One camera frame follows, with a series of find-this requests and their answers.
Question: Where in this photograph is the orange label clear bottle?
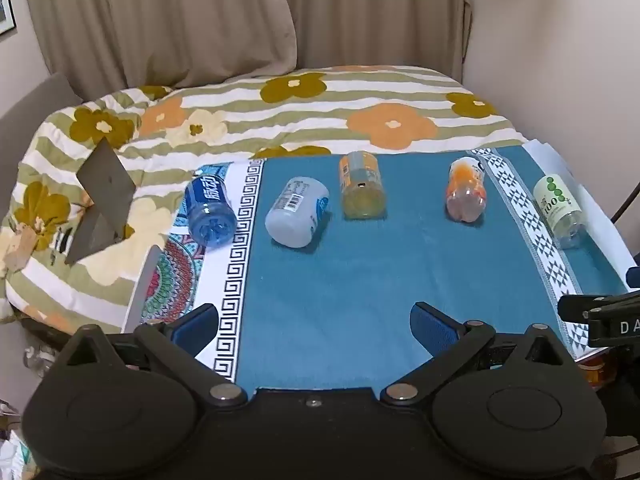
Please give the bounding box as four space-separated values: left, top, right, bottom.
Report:
445 156 488 223

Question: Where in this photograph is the blue patterned table cloth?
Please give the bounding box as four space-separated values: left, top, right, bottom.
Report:
141 146 633 391

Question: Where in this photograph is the floral striped blanket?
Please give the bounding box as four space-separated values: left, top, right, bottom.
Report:
0 65 531 328

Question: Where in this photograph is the white plastic bottle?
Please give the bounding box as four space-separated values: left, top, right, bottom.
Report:
264 176 331 248

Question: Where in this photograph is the blue label plastic bottle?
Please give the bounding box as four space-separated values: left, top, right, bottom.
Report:
184 174 238 247

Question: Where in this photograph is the green label clear bottle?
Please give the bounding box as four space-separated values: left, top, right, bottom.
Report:
532 174 586 250

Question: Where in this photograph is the grey flat sheet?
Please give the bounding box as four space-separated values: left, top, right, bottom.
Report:
122 245 166 334

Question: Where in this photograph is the grey chair back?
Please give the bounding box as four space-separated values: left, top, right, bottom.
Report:
0 72 83 221

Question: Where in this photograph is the dark cable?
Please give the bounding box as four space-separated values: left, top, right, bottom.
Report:
611 180 640 223

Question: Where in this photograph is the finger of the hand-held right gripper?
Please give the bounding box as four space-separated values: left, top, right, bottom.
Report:
557 290 640 323

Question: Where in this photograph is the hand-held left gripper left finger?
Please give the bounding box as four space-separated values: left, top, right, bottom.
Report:
52 302 249 407

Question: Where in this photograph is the yellow plastic bottle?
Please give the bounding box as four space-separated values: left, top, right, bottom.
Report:
339 151 387 220

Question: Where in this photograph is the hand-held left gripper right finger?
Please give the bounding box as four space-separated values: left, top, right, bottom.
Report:
381 302 577 406

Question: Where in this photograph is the beige curtain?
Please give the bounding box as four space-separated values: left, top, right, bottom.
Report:
22 0 471 103

